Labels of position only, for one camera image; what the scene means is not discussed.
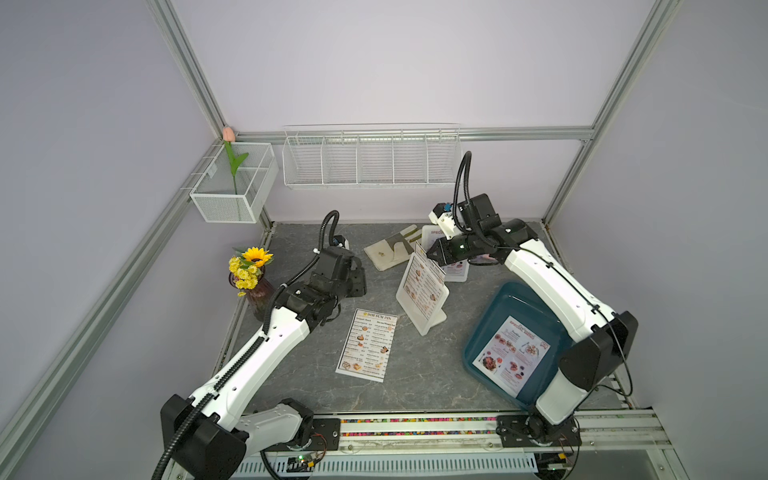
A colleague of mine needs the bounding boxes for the special menu sheet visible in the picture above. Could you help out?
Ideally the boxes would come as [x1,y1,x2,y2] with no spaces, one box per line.
[443,260,468,278]
[471,316,551,398]

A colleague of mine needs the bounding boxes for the dim sum menu sheet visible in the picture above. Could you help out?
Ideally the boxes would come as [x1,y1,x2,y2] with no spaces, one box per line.
[335,309,398,383]

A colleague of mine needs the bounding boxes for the white menu holder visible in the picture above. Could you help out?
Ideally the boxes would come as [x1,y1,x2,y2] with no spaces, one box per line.
[396,247,450,336]
[421,225,469,282]

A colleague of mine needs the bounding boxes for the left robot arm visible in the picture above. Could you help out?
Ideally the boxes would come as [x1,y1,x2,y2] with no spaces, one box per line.
[152,235,366,479]

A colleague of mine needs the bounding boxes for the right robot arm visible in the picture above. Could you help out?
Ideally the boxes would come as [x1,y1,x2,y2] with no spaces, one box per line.
[426,194,638,430]

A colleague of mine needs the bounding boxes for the teal plastic tray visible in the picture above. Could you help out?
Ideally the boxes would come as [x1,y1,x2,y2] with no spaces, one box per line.
[462,282,573,410]

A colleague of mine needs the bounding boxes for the yellow sunflower bouquet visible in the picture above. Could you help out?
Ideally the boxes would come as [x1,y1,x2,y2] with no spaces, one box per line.
[228,247,274,297]

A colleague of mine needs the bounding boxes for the small white mesh basket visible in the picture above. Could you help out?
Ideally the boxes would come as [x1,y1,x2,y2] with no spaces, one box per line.
[190,142,279,224]

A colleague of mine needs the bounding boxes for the pink artificial tulip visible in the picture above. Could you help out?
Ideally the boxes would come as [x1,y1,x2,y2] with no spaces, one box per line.
[222,126,249,195]

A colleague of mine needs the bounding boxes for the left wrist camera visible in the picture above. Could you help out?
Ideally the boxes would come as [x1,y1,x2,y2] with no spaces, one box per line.
[331,235,350,249]

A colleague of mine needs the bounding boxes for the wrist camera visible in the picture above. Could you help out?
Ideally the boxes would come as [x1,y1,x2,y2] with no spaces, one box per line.
[429,202,464,239]
[331,235,350,249]

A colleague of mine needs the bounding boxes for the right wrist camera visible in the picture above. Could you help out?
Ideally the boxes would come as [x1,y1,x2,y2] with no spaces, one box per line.
[429,202,464,239]

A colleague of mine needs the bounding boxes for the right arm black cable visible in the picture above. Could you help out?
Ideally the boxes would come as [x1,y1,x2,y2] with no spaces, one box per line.
[452,150,635,400]

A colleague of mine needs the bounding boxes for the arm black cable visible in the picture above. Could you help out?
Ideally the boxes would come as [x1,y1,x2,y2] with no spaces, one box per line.
[151,209,342,480]
[452,150,635,400]

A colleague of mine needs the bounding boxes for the long white wire basket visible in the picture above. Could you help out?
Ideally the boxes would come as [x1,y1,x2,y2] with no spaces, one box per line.
[282,123,462,189]

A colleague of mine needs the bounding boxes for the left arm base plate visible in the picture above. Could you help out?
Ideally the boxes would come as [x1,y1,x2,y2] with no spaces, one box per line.
[267,417,341,453]

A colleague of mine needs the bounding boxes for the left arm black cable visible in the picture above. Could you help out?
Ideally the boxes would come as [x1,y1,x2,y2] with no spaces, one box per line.
[151,209,342,480]

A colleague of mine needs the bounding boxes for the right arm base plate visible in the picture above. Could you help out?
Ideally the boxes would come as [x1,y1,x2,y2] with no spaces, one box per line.
[495,413,582,448]

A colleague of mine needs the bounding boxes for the aluminium front rail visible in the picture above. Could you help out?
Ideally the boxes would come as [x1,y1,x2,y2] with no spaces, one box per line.
[161,409,691,480]

